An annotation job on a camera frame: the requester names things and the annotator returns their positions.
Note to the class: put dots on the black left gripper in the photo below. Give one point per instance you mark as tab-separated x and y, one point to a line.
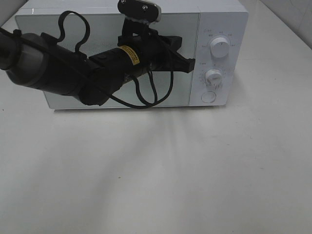
141	49

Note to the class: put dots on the white timer knob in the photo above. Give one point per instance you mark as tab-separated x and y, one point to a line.
213	77

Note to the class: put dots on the round white door button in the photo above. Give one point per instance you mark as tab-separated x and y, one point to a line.
208	97

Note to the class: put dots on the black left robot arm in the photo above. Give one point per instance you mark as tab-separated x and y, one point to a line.
39	62

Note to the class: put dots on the white microwave oven body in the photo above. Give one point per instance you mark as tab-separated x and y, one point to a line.
216	18

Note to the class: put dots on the upper white dial knob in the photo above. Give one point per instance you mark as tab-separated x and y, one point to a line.
220	46

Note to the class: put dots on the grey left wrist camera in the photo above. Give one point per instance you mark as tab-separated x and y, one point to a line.
140	10

